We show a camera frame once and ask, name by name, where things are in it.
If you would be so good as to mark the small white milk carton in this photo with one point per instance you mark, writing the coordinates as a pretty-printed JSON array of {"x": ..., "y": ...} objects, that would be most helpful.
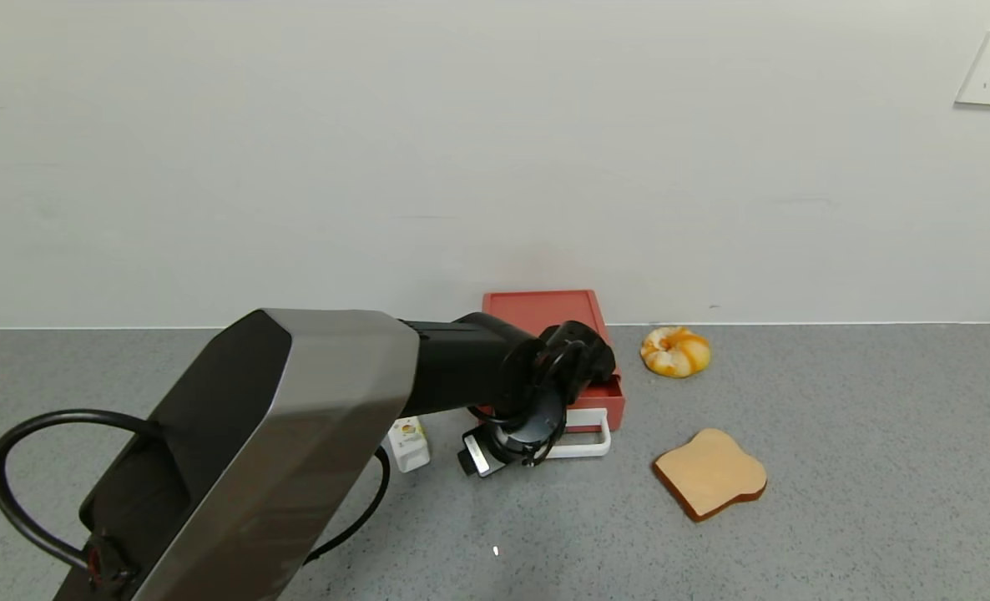
[{"x": 410, "y": 451}]

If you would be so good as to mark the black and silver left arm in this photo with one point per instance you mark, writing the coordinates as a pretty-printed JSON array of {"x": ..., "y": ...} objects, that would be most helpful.
[{"x": 295, "y": 417}]

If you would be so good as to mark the toast bread slice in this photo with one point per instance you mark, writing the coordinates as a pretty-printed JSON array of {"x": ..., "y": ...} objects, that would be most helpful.
[{"x": 708, "y": 472}]

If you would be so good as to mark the red drawer cabinet case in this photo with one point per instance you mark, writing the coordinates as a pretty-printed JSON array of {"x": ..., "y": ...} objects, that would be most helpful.
[{"x": 537, "y": 307}]

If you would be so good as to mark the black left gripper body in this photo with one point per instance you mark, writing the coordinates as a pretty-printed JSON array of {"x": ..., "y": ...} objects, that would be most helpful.
[{"x": 478, "y": 456}]

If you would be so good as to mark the orange glazed bagel bread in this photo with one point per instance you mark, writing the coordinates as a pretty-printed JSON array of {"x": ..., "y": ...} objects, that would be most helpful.
[{"x": 674, "y": 355}]

